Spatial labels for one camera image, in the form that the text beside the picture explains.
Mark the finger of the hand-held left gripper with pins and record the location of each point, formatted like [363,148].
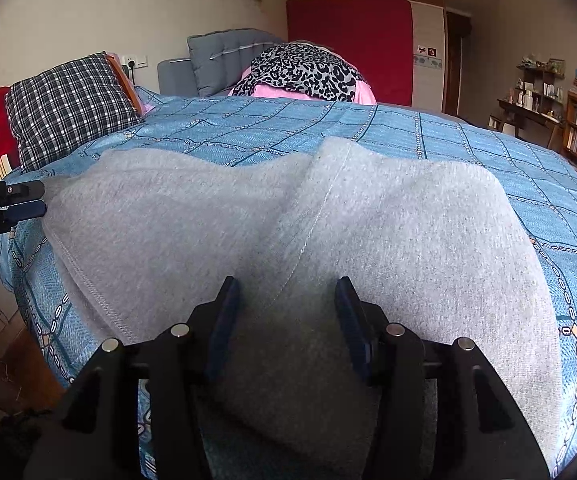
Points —
[26,210]
[18,191]

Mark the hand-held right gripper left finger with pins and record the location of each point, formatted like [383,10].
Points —
[221,330]

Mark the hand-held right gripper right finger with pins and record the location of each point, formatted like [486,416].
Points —
[353,330]

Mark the grey pants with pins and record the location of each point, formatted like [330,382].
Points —
[368,240]

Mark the dark plaid pillow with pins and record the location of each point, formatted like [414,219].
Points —
[68,110]

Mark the blue patterned bedspread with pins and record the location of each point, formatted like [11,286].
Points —
[468,145]

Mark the pink blanket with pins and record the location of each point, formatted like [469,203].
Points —
[363,92]

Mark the grey padded headboard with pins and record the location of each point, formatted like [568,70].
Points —
[218,60]

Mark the wooden wardrobe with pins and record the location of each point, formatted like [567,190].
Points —
[428,80]

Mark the leopard print cloth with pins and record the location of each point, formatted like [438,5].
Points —
[303,70]

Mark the dark wooden door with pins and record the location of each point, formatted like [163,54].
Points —
[456,65]

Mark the red wardrobe panel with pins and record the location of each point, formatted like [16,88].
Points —
[348,35]

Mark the white wall socket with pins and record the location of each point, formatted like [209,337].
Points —
[136,62]

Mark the small wooden wall shelf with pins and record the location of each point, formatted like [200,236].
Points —
[540,82]

